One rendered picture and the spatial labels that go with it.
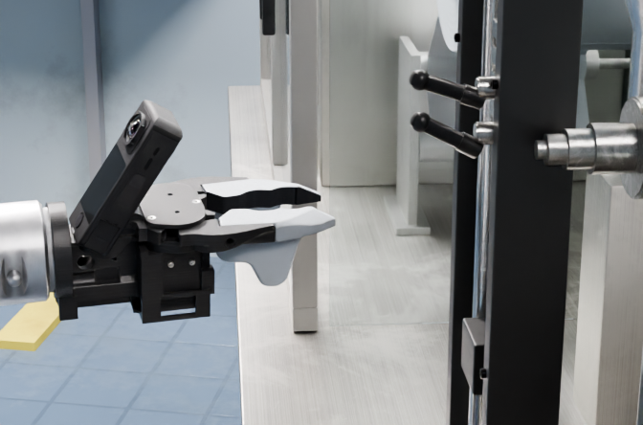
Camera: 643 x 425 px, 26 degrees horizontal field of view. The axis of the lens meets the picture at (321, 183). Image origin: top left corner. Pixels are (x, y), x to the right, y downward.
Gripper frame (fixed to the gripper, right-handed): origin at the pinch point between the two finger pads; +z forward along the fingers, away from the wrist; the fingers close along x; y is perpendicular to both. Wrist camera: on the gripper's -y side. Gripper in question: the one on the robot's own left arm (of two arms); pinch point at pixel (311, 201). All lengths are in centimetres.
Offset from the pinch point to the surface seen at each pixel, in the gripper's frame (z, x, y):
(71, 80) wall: 14, -317, 112
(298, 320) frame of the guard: 12, -45, 38
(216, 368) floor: 38, -210, 154
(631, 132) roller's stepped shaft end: 13.6, 22.7, -14.3
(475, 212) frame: 11.0, 6.2, -1.0
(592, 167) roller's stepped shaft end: 11.4, 22.4, -12.1
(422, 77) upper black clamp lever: 2.4, 15.6, -16.0
